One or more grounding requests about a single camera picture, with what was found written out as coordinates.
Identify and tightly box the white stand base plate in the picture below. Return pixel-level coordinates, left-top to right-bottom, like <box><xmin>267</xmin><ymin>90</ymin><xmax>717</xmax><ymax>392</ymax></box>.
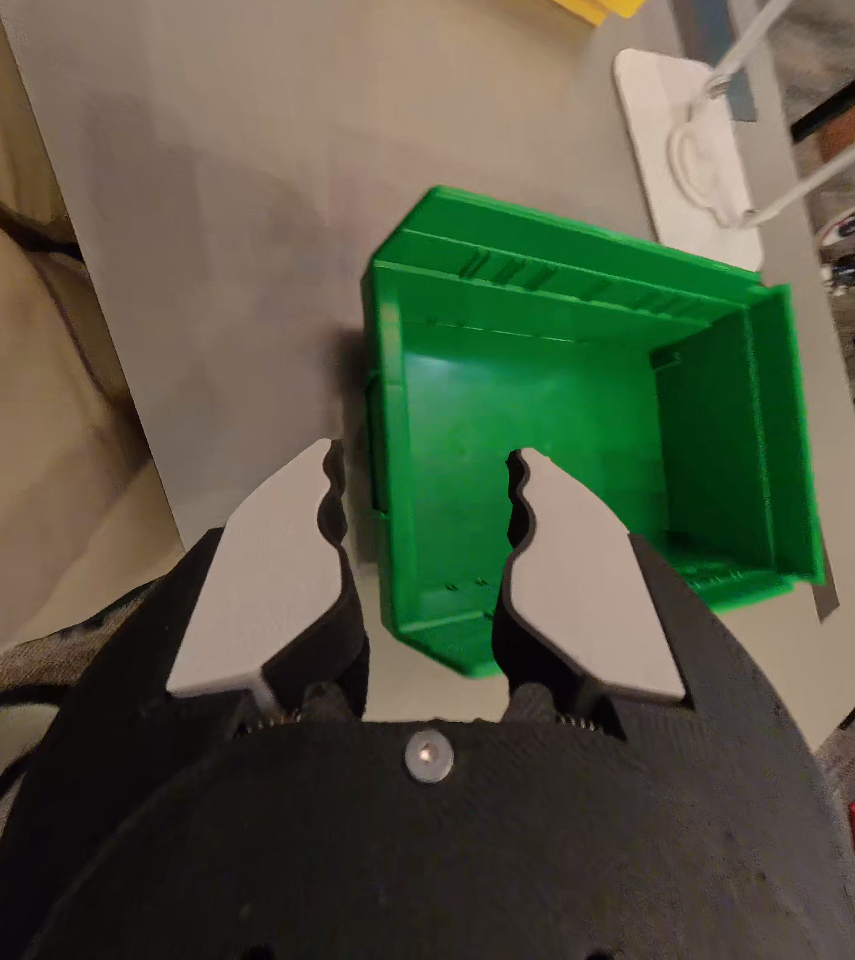
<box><xmin>613</xmin><ymin>48</ymin><xmax>766</xmax><ymax>273</ymax></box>

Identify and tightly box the yellow plastic box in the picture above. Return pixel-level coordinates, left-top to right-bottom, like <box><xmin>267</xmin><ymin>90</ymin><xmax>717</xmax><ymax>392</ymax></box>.
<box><xmin>547</xmin><ymin>0</ymin><xmax>648</xmax><ymax>29</ymax></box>

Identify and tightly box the black strap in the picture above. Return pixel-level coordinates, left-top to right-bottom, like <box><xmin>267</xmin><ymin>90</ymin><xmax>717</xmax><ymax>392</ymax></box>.
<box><xmin>0</xmin><ymin>577</ymin><xmax>174</xmax><ymax>860</ymax></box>

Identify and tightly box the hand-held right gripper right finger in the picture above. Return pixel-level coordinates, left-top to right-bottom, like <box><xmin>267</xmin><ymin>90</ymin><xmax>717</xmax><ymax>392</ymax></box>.
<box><xmin>492</xmin><ymin>447</ymin><xmax>688</xmax><ymax>715</ymax></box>

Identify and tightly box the green plastic box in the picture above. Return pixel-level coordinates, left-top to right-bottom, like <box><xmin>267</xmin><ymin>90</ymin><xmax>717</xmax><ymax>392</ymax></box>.
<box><xmin>362</xmin><ymin>185</ymin><xmax>828</xmax><ymax>680</ymax></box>

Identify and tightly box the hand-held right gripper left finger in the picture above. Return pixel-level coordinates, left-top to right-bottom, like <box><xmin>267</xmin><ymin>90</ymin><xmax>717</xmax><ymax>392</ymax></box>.
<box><xmin>165</xmin><ymin>438</ymin><xmax>370</xmax><ymax>717</ymax></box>

